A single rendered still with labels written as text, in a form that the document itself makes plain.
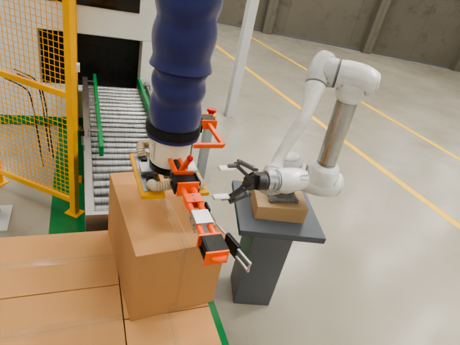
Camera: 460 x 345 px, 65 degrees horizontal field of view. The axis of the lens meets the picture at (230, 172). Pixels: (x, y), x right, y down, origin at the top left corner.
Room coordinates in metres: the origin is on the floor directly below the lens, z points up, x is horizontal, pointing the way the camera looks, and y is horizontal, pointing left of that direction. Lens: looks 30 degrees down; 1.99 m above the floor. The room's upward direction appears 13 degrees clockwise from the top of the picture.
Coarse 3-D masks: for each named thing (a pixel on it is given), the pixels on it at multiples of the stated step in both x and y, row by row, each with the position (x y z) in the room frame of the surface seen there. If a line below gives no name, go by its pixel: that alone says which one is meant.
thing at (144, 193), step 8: (136, 160) 1.39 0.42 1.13; (144, 160) 1.37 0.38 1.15; (136, 168) 1.33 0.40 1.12; (136, 176) 1.27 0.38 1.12; (144, 176) 1.28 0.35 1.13; (152, 176) 1.26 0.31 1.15; (144, 184) 1.22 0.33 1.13; (144, 192) 1.17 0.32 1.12; (152, 192) 1.18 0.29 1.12; (160, 192) 1.20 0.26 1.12
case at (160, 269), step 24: (120, 192) 1.37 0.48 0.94; (168, 192) 1.46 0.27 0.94; (120, 216) 1.25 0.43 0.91; (144, 216) 1.24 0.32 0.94; (168, 216) 1.28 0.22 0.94; (120, 240) 1.23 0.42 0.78; (144, 240) 1.10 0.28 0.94; (168, 240) 1.13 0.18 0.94; (192, 240) 1.16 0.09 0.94; (120, 264) 1.20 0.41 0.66; (144, 264) 1.02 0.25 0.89; (168, 264) 1.07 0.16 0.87; (192, 264) 1.13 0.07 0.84; (216, 264) 1.19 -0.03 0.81; (144, 288) 1.03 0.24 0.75; (168, 288) 1.08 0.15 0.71; (192, 288) 1.14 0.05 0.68; (144, 312) 1.03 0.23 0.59
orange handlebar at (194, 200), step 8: (208, 128) 1.69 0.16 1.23; (216, 136) 1.58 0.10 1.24; (200, 144) 1.46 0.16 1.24; (208, 144) 1.48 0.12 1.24; (216, 144) 1.49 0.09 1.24; (224, 144) 1.52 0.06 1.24; (168, 160) 1.27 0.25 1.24; (176, 168) 1.21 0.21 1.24; (184, 192) 1.07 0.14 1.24; (192, 192) 1.09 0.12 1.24; (184, 200) 1.03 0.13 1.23; (192, 200) 1.03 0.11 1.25; (200, 200) 1.04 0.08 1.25; (192, 208) 0.99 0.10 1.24; (200, 208) 1.00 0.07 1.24; (200, 232) 0.88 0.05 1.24; (216, 232) 0.89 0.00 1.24; (216, 256) 0.79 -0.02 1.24; (224, 256) 0.79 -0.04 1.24
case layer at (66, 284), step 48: (0, 240) 1.28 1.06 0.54; (48, 240) 1.35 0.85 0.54; (96, 240) 1.43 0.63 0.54; (0, 288) 1.02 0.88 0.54; (48, 288) 1.07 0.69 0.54; (96, 288) 1.13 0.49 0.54; (0, 336) 0.81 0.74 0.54; (48, 336) 0.85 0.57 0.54; (96, 336) 0.90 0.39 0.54; (144, 336) 0.95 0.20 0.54; (192, 336) 1.00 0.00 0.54
